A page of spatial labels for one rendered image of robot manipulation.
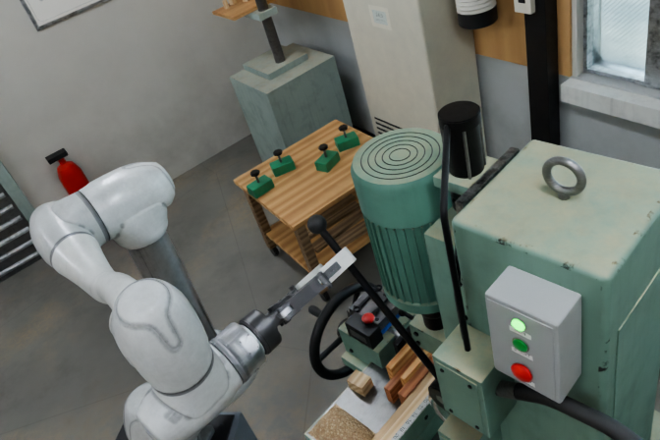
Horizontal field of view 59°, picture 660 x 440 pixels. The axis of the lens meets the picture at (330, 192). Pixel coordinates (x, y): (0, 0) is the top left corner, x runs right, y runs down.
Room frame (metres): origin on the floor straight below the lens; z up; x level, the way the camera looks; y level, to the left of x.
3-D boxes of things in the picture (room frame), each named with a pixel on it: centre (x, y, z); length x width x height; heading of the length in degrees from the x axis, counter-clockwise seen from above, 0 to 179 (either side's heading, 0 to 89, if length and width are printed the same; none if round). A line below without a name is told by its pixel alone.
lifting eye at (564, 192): (0.58, -0.30, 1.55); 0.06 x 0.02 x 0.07; 35
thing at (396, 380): (0.85, -0.08, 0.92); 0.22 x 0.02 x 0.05; 125
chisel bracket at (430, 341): (0.80, -0.14, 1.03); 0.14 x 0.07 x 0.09; 35
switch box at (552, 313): (0.48, -0.20, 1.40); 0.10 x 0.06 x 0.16; 35
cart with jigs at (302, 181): (2.39, 0.03, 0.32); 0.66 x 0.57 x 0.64; 115
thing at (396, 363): (0.87, -0.07, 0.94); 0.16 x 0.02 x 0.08; 125
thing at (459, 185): (0.71, -0.21, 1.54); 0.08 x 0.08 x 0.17; 35
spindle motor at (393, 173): (0.82, -0.13, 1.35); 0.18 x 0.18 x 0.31
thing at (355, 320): (0.97, -0.01, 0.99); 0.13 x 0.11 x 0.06; 125
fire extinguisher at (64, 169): (3.29, 1.49, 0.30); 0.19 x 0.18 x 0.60; 26
